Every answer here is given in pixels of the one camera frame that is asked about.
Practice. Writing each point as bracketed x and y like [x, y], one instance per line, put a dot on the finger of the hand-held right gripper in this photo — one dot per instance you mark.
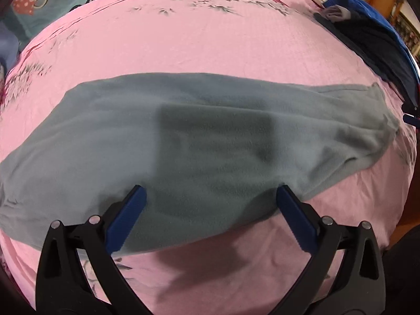
[411, 118]

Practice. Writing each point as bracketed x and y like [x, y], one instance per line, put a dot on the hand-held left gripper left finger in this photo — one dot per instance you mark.
[126, 218]

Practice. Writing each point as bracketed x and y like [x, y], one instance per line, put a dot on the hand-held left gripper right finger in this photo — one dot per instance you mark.
[295, 218]

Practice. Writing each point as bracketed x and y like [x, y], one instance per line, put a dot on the grey pants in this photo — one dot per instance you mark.
[213, 157]

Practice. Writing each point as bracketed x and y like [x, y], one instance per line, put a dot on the navy and blue jacket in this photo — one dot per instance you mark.
[377, 39]

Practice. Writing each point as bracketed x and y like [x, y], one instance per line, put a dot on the wooden display shelf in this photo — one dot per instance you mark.
[390, 3]

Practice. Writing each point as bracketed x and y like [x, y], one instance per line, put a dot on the pink floral bed sheet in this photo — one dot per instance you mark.
[197, 39]

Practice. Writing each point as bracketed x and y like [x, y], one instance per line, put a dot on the blue plaid pillow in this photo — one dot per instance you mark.
[8, 46]

